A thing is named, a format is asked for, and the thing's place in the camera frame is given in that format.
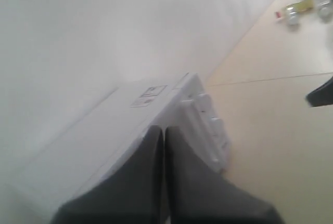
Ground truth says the small clear jar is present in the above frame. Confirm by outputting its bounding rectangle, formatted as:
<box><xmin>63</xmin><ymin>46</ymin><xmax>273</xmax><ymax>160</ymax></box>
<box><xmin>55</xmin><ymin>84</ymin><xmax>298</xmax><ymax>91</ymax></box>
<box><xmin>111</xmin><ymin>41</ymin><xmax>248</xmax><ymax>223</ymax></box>
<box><xmin>285</xmin><ymin>8</ymin><xmax>299</xmax><ymax>25</ymax></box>

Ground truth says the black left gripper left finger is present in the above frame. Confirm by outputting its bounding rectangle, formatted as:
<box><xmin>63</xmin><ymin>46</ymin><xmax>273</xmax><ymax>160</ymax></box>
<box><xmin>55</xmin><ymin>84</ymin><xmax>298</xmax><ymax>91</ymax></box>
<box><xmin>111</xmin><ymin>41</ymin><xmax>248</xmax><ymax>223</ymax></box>
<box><xmin>51</xmin><ymin>126</ymin><xmax>164</xmax><ymax>224</ymax></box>

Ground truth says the lower white timer knob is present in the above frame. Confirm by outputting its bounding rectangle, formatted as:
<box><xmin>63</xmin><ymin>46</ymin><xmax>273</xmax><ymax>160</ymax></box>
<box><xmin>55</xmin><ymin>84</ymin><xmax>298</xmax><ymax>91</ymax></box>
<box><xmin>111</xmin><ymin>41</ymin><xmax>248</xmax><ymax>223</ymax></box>
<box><xmin>210</xmin><ymin>117</ymin><xmax>226</xmax><ymax>141</ymax></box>

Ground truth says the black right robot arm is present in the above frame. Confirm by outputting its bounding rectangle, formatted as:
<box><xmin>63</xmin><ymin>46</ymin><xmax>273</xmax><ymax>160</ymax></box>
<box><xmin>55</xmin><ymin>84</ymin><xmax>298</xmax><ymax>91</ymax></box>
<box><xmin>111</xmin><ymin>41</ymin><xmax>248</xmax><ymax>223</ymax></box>
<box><xmin>305</xmin><ymin>77</ymin><xmax>333</xmax><ymax>107</ymax></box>

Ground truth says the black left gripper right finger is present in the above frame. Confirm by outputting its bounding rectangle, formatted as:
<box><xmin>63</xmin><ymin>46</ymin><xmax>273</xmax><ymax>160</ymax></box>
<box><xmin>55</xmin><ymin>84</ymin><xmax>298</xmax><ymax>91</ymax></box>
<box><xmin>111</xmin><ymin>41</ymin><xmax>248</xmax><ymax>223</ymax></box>
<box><xmin>164</xmin><ymin>126</ymin><xmax>284</xmax><ymax>223</ymax></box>

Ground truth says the small clear glass cup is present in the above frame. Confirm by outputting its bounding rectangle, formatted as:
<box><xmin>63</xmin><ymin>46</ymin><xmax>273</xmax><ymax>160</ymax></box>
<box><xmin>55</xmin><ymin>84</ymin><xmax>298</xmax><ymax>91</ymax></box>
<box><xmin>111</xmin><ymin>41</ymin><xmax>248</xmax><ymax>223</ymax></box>
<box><xmin>317</xmin><ymin>0</ymin><xmax>332</xmax><ymax>21</ymax></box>

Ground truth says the upper white power knob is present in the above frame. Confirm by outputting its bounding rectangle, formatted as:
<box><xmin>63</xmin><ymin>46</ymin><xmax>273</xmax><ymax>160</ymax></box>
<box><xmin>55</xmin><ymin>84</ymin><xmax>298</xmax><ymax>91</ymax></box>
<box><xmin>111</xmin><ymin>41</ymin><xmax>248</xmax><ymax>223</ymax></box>
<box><xmin>195</xmin><ymin>93</ymin><xmax>216</xmax><ymax>117</ymax></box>

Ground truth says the small red object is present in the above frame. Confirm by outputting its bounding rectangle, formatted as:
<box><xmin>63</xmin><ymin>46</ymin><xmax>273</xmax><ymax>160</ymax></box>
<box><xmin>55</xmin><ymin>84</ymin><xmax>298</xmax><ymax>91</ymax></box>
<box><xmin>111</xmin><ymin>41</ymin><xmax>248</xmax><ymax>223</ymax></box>
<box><xmin>275</xmin><ymin>11</ymin><xmax>284</xmax><ymax>21</ymax></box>

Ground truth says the white microwave oven body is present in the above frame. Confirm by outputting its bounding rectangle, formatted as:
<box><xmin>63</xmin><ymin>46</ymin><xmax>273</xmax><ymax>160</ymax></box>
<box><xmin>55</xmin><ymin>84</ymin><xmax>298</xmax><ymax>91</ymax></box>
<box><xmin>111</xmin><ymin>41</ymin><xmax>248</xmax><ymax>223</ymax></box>
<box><xmin>11</xmin><ymin>73</ymin><xmax>229</xmax><ymax>207</ymax></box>

